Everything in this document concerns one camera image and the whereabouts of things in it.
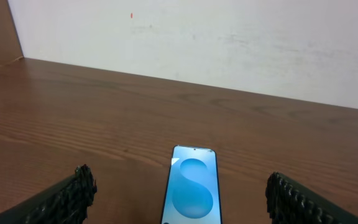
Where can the blue Samsung Galaxy smartphone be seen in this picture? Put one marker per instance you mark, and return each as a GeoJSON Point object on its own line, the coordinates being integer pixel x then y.
{"type": "Point", "coordinates": [192, 193]}

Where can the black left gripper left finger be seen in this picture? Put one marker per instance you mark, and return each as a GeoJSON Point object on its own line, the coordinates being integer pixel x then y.
{"type": "Point", "coordinates": [64, 202]}

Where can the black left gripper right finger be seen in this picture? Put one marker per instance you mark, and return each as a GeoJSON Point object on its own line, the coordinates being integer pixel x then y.
{"type": "Point", "coordinates": [289, 202]}

